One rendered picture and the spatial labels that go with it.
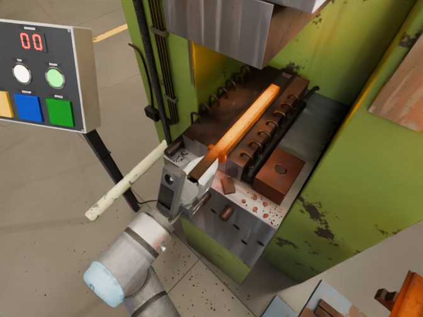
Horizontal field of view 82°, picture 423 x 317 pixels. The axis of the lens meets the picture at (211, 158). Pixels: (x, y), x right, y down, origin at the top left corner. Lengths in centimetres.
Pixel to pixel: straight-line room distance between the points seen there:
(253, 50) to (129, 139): 173
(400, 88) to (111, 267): 58
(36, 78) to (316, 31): 82
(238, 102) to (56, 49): 51
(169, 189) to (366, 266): 144
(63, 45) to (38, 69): 11
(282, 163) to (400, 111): 27
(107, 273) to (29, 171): 175
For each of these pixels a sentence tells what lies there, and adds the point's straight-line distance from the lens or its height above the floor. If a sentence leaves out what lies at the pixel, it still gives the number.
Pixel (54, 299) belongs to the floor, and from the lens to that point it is 173.
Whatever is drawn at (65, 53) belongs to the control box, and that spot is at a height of 115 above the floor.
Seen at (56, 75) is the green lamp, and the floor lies 110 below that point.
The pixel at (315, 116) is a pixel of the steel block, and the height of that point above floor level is 91.
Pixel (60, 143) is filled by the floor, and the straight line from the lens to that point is 227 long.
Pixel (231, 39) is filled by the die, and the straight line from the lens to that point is 42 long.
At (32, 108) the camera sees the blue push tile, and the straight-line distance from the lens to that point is 88.
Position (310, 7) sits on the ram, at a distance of 35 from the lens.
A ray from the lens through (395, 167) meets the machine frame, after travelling 65.
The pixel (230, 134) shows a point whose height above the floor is 101.
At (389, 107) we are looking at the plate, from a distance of 53.
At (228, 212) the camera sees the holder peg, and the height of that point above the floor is 88.
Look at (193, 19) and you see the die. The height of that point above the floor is 131.
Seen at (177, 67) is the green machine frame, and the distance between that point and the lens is 78.
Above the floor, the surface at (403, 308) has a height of 102.
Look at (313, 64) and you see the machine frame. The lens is 95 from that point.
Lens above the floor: 150
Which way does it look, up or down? 55 degrees down
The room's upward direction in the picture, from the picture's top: straight up
